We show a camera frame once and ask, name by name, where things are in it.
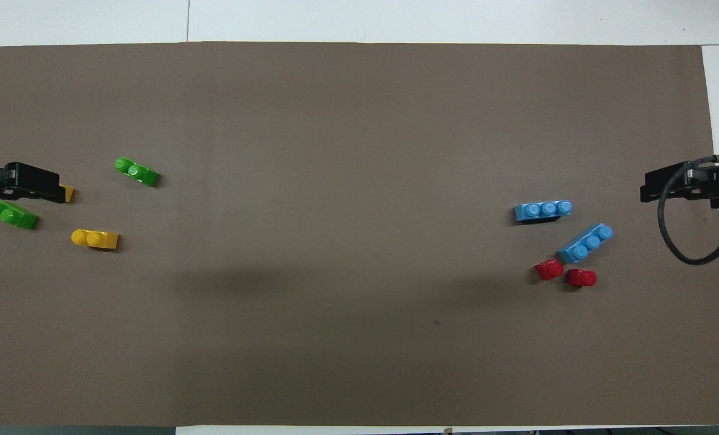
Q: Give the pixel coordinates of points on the blue three-stud toy block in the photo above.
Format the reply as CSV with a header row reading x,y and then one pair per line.
x,y
583,244
541,211

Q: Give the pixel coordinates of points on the green two-stud toy block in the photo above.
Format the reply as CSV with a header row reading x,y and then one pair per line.
x,y
139,173
18,217

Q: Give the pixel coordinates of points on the yellow two-stud toy block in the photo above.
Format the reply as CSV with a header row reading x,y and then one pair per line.
x,y
96,240
68,194

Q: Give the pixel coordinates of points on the brown table mat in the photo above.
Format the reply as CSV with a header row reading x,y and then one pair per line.
x,y
335,241

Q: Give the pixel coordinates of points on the red one-stud toy block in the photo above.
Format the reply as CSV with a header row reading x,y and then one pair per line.
x,y
582,278
550,270

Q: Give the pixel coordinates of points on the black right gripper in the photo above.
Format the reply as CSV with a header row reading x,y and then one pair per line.
x,y
713,181

